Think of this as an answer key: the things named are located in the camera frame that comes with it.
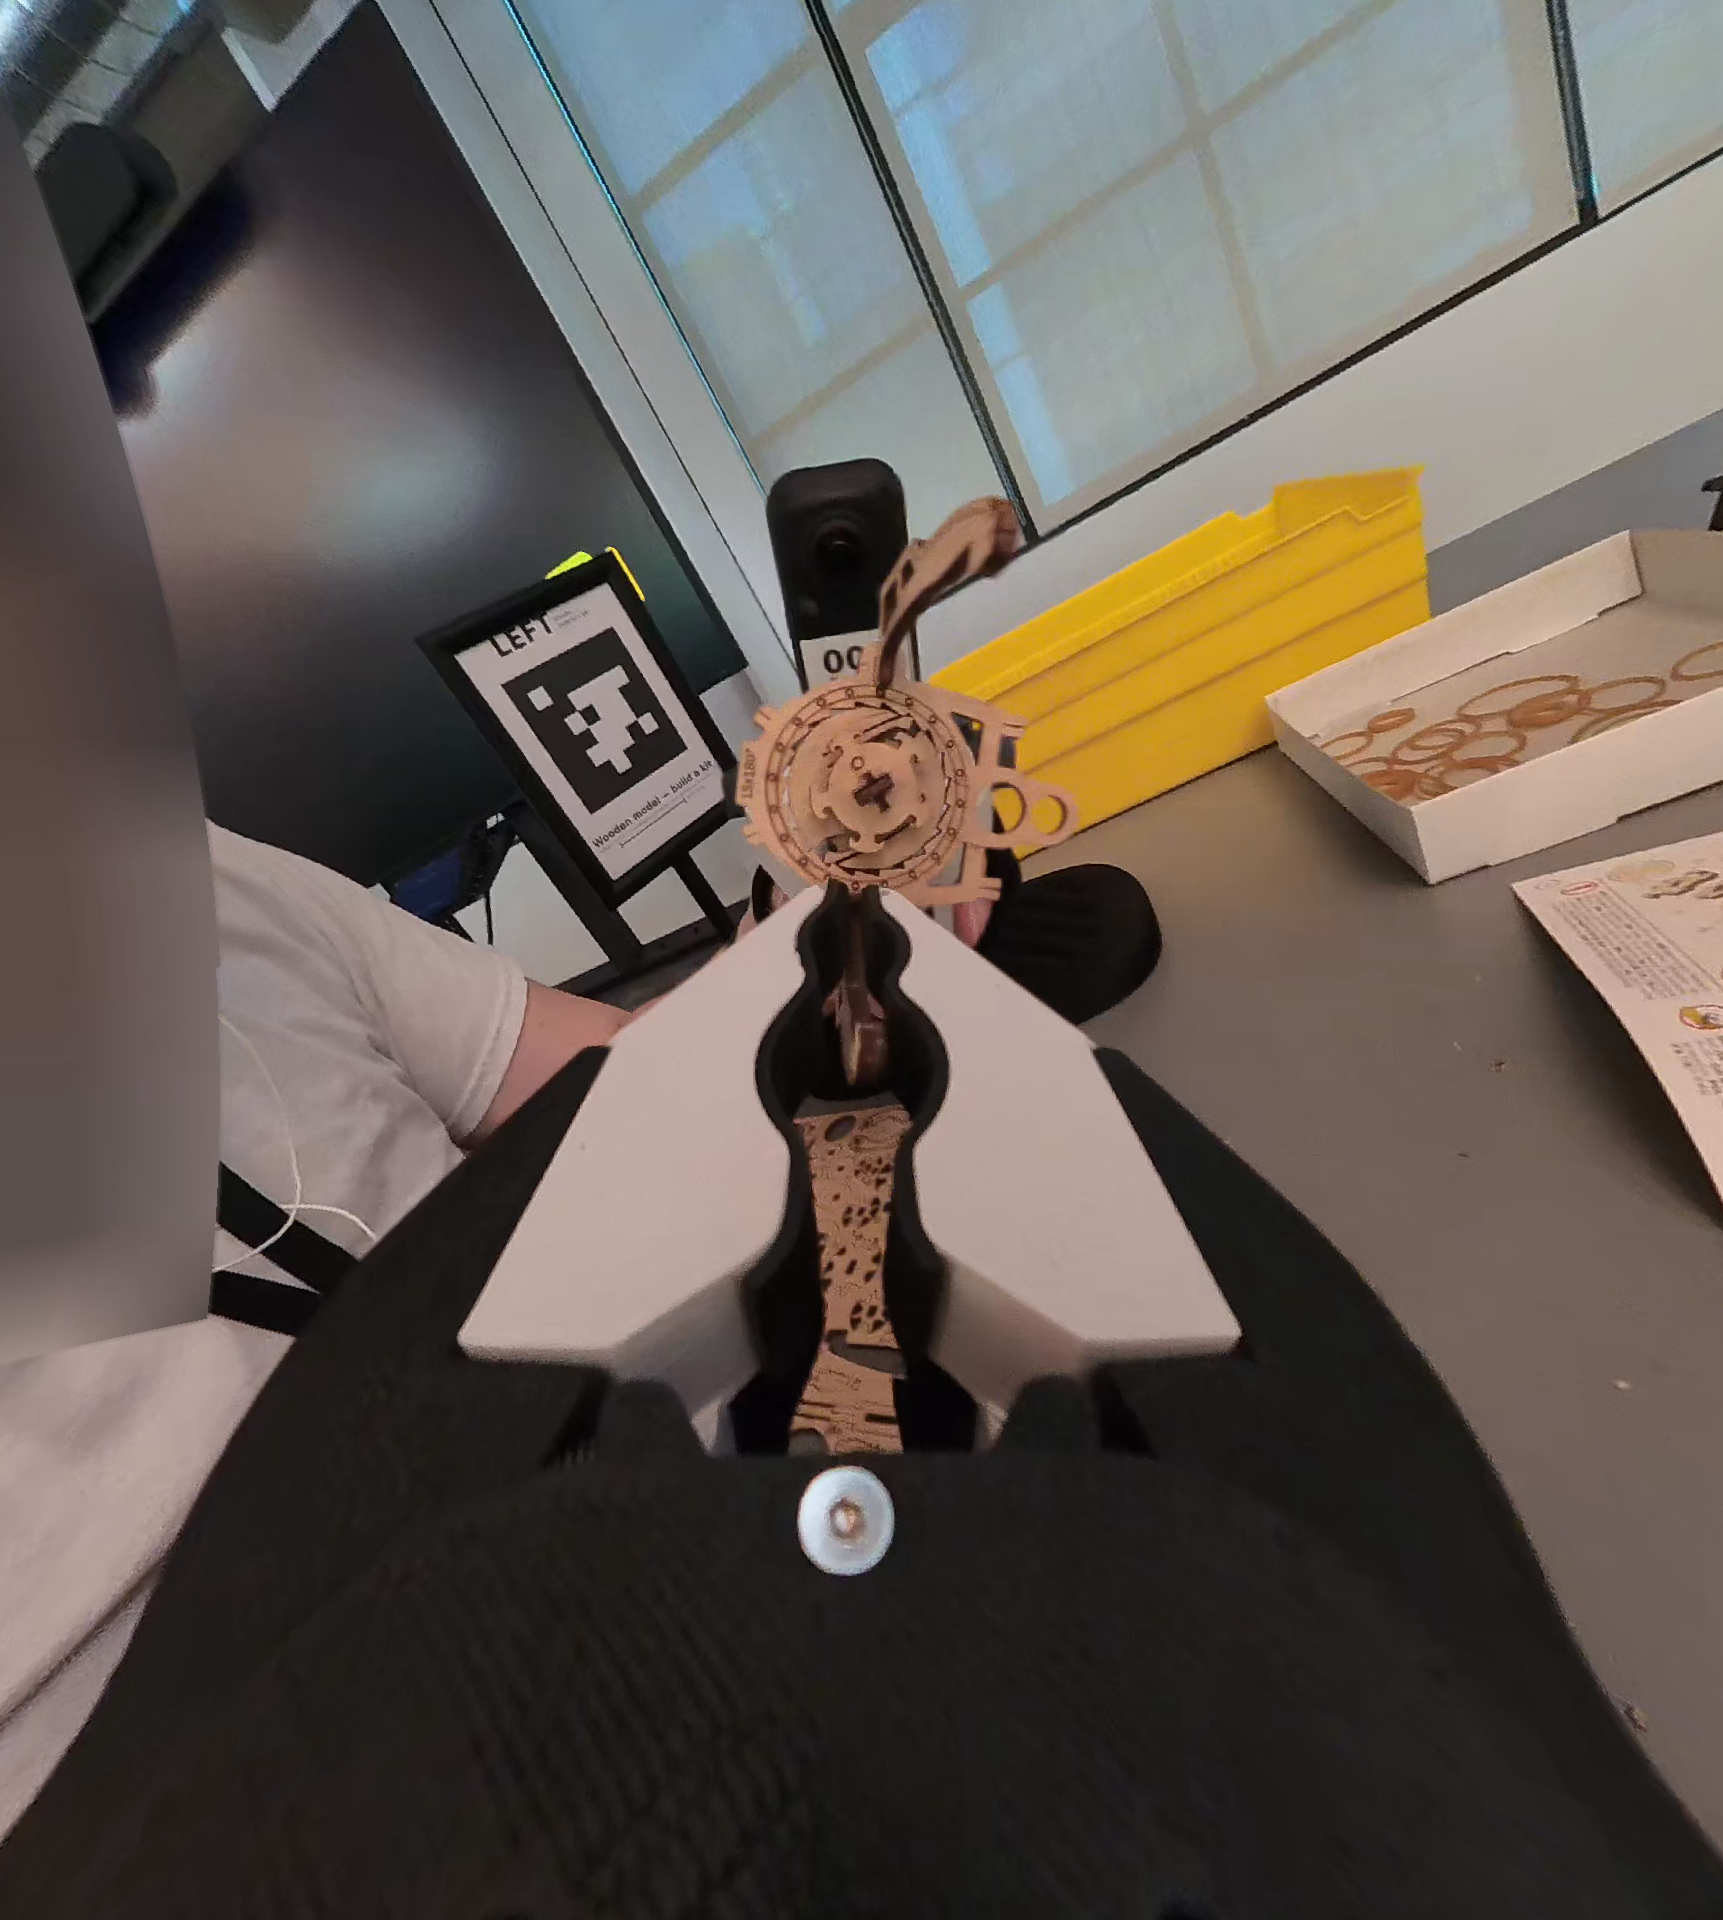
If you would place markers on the yellow plastic bin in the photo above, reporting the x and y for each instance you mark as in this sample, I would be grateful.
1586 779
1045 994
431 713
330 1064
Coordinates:
1177 675

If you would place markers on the grey framed window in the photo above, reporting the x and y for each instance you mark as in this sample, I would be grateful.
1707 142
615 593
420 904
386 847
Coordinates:
1100 227

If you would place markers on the large black screen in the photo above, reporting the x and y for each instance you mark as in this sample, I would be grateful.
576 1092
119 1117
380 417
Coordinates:
395 376

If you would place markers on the wooden gear wheel model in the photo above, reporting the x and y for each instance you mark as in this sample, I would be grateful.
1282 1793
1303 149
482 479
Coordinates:
876 794

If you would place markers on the framed marker sign with stand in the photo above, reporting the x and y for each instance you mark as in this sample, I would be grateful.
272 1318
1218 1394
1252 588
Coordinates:
598 735

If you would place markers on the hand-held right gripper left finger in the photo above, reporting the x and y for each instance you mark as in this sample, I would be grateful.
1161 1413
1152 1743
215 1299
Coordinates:
621 1217

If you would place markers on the person in white shirt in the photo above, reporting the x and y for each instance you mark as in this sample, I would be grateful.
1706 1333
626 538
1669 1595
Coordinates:
335 974

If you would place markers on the person's left forearm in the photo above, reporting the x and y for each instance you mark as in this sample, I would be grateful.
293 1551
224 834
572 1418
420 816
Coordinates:
562 1052

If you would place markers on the engraved wooden strip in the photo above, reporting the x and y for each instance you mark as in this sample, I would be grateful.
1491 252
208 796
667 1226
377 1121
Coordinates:
855 1230

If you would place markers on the pile of rubber bands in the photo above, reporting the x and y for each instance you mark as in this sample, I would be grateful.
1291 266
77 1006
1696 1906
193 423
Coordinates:
1523 713

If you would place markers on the white cardboard tray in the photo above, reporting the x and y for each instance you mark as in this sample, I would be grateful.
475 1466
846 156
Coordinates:
1418 834

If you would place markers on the illustrated instruction booklet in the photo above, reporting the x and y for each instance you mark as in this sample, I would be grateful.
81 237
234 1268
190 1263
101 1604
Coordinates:
1701 1052

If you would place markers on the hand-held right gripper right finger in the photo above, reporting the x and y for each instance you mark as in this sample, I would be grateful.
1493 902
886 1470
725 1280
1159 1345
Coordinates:
1071 1217

